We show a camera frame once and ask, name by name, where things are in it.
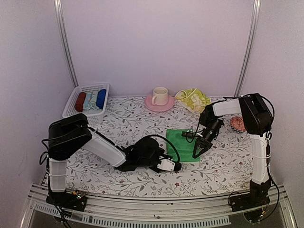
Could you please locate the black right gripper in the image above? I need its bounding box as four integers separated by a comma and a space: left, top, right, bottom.
193, 119, 223, 158

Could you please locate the green microfibre towel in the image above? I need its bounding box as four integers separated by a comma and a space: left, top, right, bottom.
166, 128, 200, 163

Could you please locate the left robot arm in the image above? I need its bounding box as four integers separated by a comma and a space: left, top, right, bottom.
41, 114, 169, 206

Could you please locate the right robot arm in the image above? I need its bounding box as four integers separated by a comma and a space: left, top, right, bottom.
192, 93, 275, 207

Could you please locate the yellow patterned towel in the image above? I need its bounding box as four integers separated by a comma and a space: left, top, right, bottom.
175, 88, 211, 115

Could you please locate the pink plate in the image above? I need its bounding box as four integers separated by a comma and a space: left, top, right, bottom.
144, 94, 176, 112

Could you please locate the cream ceramic mug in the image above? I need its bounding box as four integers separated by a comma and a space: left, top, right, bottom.
151, 87, 168, 106

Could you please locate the pale green rolled towel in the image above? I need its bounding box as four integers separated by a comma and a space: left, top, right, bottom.
89, 91, 99, 110

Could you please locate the light blue rolled towel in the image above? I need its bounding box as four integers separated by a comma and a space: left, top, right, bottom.
83, 93, 92, 110

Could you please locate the white plastic basket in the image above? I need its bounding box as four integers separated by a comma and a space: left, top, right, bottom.
62, 83, 110, 125

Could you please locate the dark red rolled towel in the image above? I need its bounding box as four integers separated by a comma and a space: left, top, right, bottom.
74, 92, 86, 113

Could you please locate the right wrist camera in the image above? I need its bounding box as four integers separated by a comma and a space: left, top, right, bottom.
181, 131, 197, 139

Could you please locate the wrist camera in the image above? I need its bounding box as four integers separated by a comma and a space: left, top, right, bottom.
181, 131, 197, 139
157, 159, 181, 171

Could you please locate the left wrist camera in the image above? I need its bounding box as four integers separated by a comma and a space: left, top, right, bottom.
157, 159, 181, 171

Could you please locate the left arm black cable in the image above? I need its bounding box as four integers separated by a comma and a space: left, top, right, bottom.
144, 134, 181, 164

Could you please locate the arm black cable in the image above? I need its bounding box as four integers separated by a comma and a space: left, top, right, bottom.
223, 94, 276, 136
144, 134, 181, 164

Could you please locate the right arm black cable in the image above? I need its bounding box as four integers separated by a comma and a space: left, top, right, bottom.
223, 94, 276, 136

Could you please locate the front aluminium rail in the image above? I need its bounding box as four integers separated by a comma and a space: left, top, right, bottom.
21, 184, 300, 228

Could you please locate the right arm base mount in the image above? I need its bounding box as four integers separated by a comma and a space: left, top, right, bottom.
228, 187, 270, 212

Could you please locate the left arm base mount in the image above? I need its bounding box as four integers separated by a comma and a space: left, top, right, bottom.
46, 190, 87, 212

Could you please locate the right aluminium frame post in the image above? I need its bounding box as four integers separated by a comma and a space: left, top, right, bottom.
234, 0, 261, 96

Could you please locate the aluminium frame post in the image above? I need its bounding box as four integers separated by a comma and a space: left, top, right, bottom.
53, 0, 79, 87
234, 0, 261, 96

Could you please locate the left aluminium frame post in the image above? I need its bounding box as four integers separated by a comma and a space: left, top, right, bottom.
53, 0, 79, 87

